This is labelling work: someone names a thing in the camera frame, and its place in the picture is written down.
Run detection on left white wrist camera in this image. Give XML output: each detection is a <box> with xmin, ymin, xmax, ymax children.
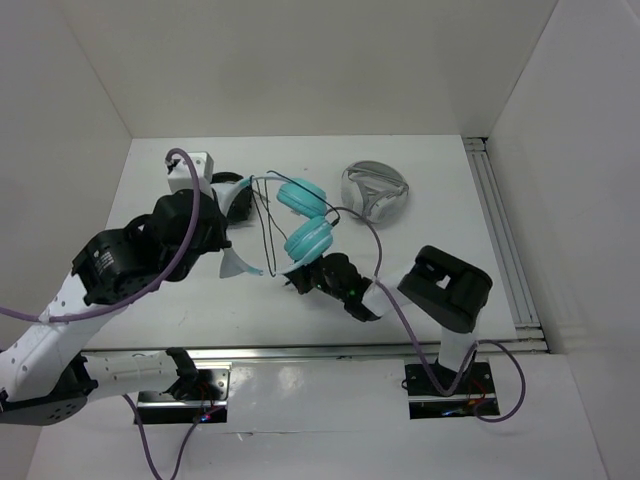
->
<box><xmin>165</xmin><ymin>152</ymin><xmax>214</xmax><ymax>197</ymax></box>

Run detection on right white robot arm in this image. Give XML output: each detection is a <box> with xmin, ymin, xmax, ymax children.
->
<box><xmin>285</xmin><ymin>246</ymin><xmax>493</xmax><ymax>393</ymax></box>

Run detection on black headphones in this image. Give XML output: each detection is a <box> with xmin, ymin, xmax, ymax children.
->
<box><xmin>211</xmin><ymin>172</ymin><xmax>253</xmax><ymax>225</ymax></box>

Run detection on aluminium rail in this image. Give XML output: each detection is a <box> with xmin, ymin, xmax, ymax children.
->
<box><xmin>462</xmin><ymin>137</ymin><xmax>549</xmax><ymax>353</ymax></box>
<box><xmin>84</xmin><ymin>342</ymin><xmax>446</xmax><ymax>362</ymax></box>

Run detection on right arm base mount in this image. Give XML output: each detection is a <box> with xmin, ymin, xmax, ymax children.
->
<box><xmin>399</xmin><ymin>362</ymin><xmax>501</xmax><ymax>420</ymax></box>

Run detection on aluminium rail at front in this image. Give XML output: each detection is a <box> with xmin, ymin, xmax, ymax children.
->
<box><xmin>84</xmin><ymin>342</ymin><xmax>446</xmax><ymax>362</ymax></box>

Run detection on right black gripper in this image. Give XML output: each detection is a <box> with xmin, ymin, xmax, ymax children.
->
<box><xmin>283</xmin><ymin>246</ymin><xmax>348</xmax><ymax>302</ymax></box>

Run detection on teal cat-ear headphones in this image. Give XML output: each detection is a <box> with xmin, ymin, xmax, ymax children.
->
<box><xmin>209</xmin><ymin>172</ymin><xmax>336</xmax><ymax>280</ymax></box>

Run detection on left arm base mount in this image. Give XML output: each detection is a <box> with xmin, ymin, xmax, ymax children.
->
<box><xmin>135</xmin><ymin>361</ymin><xmax>231</xmax><ymax>425</ymax></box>

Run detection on aluminium rail at right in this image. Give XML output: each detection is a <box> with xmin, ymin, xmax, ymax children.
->
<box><xmin>462</xmin><ymin>137</ymin><xmax>549</xmax><ymax>353</ymax></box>

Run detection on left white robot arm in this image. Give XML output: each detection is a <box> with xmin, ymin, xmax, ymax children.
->
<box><xmin>1</xmin><ymin>189</ymin><xmax>231</xmax><ymax>426</ymax></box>

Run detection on white grey gaming headset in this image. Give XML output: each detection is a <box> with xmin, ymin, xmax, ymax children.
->
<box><xmin>341</xmin><ymin>161</ymin><xmax>410</xmax><ymax>224</ymax></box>

